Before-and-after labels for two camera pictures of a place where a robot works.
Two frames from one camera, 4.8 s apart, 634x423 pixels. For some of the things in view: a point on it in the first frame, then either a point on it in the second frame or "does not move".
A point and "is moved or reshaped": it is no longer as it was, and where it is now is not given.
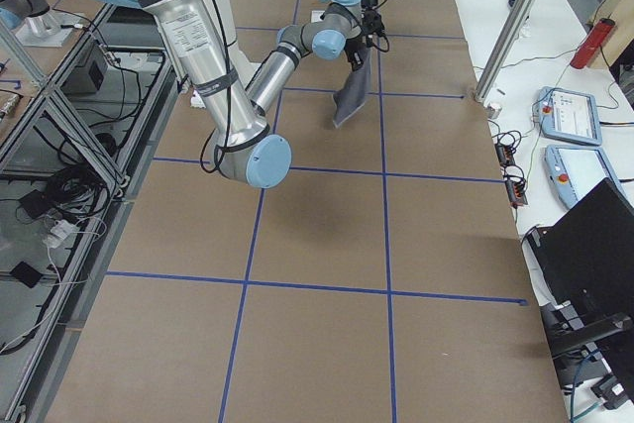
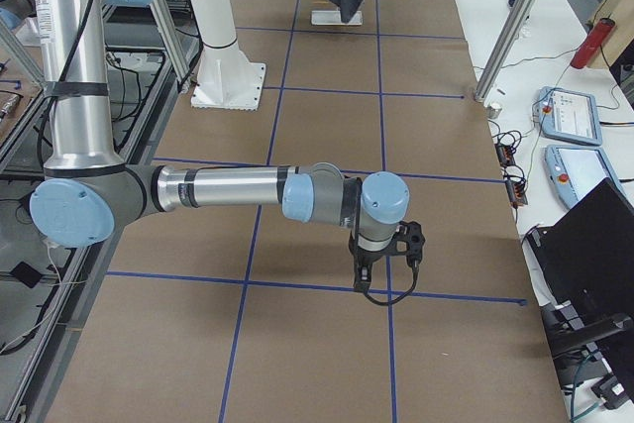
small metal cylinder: (493, 111) does not move
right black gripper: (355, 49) -> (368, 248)
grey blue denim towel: (355, 93) is moved or reshaped
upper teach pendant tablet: (569, 116) does not move
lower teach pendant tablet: (574, 171) does not move
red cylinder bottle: (592, 43) does not move
